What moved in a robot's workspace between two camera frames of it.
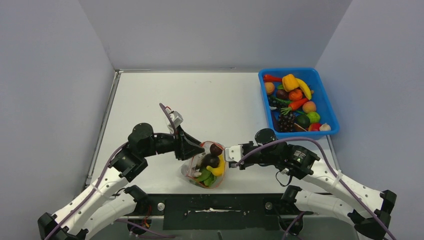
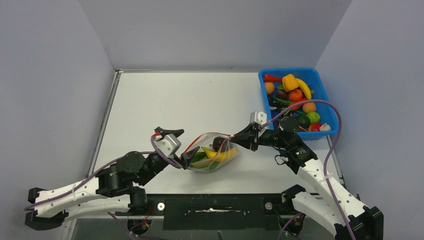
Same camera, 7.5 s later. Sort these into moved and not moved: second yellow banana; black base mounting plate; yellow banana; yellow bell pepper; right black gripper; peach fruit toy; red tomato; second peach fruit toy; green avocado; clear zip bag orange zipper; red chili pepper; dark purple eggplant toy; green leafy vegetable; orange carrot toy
Moved: clear zip bag orange zipper; right black gripper; green leafy vegetable; yellow banana; dark purple eggplant toy
Not moved: peach fruit toy; orange carrot toy; red chili pepper; yellow bell pepper; red tomato; black base mounting plate; second yellow banana; green avocado; second peach fruit toy
